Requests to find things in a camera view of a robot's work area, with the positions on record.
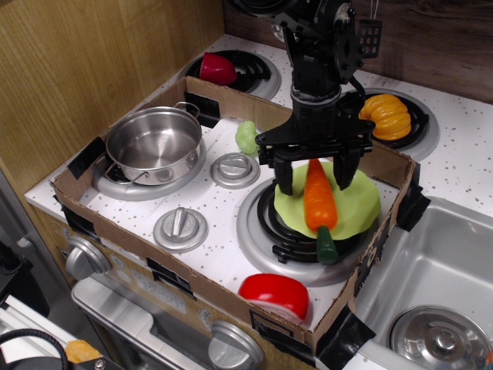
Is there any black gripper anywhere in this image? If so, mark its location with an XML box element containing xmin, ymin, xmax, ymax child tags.
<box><xmin>256</xmin><ymin>103</ymin><xmax>375</xmax><ymax>196</ymax></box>

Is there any orange toy carrot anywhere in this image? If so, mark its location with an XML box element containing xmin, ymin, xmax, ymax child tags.
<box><xmin>304</xmin><ymin>159</ymin><xmax>340</xmax><ymax>264</ymax></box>

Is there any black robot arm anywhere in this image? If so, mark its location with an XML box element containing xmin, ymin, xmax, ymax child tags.
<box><xmin>230</xmin><ymin>1</ymin><xmax>375</xmax><ymax>195</ymax></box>

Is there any light green plastic plate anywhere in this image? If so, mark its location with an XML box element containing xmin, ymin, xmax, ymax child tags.
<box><xmin>274</xmin><ymin>161</ymin><xmax>381</xmax><ymax>241</ymax></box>

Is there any green toy broccoli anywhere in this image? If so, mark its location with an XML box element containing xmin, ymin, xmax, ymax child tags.
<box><xmin>235</xmin><ymin>120</ymin><xmax>259</xmax><ymax>156</ymax></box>

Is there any silver stove knob upper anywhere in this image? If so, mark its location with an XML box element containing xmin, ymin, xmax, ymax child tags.
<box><xmin>210</xmin><ymin>153</ymin><xmax>260</xmax><ymax>190</ymax></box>

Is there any silver stove knob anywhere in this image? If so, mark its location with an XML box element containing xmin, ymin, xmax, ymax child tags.
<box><xmin>210</xmin><ymin>153</ymin><xmax>260</xmax><ymax>190</ymax></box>
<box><xmin>153</xmin><ymin>207</ymin><xmax>209</xmax><ymax>254</ymax></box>

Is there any orange toy pumpkin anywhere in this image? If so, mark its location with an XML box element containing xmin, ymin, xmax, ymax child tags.
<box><xmin>358</xmin><ymin>93</ymin><xmax>411</xmax><ymax>141</ymax></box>

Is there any front right black burner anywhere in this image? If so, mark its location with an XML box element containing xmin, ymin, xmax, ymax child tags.
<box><xmin>236</xmin><ymin>180</ymin><xmax>378</xmax><ymax>288</ymax></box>

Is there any back right black burner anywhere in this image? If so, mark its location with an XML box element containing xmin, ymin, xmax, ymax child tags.
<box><xmin>366</xmin><ymin>88</ymin><xmax>440</xmax><ymax>162</ymax></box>

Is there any red toy cheese wheel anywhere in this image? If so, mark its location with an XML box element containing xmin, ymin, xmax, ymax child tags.
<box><xmin>238</xmin><ymin>273</ymin><xmax>310</xmax><ymax>323</ymax></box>

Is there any red toy cup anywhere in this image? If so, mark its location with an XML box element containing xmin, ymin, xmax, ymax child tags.
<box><xmin>199</xmin><ymin>52</ymin><xmax>238</xmax><ymax>86</ymax></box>

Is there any hanging silver slotted spatula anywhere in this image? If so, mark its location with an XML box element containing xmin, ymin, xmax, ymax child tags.
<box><xmin>357</xmin><ymin>0</ymin><xmax>384</xmax><ymax>59</ymax></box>

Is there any silver stove knob lower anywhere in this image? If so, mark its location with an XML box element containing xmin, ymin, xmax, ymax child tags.
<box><xmin>153</xmin><ymin>207</ymin><xmax>209</xmax><ymax>254</ymax></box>

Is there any silver toy sink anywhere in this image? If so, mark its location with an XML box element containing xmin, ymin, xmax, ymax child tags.
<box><xmin>350</xmin><ymin>198</ymin><xmax>492</xmax><ymax>369</ymax></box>

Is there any cardboard fence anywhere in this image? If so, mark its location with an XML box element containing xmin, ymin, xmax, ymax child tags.
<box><xmin>52</xmin><ymin>77</ymin><xmax>424</xmax><ymax>369</ymax></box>

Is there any silver oven knob right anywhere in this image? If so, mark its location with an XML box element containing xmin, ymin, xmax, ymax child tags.
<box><xmin>208</xmin><ymin>320</ymin><xmax>265</xmax><ymax>370</ymax></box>

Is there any silver oven knob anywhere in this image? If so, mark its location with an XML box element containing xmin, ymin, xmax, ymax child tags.
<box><xmin>208</xmin><ymin>320</ymin><xmax>265</xmax><ymax>370</ymax></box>
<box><xmin>65</xmin><ymin>236</ymin><xmax>112</xmax><ymax>281</ymax></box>

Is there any stainless steel pot lid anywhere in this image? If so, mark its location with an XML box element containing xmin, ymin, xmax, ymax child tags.
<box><xmin>387</xmin><ymin>306</ymin><xmax>492</xmax><ymax>369</ymax></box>

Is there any silver oven door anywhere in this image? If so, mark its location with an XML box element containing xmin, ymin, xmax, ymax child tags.
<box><xmin>72</xmin><ymin>277</ymin><xmax>213</xmax><ymax>369</ymax></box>

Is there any silver oven knob left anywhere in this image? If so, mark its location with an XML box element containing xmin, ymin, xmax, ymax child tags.
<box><xmin>65</xmin><ymin>236</ymin><xmax>112</xmax><ymax>281</ymax></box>

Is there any orange sponge piece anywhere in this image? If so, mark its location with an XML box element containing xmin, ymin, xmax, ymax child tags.
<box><xmin>65</xmin><ymin>339</ymin><xmax>101</xmax><ymax>364</ymax></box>

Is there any black braided cable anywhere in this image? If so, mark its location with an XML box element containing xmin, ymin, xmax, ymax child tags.
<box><xmin>0</xmin><ymin>328</ymin><xmax>69</xmax><ymax>370</ymax></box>

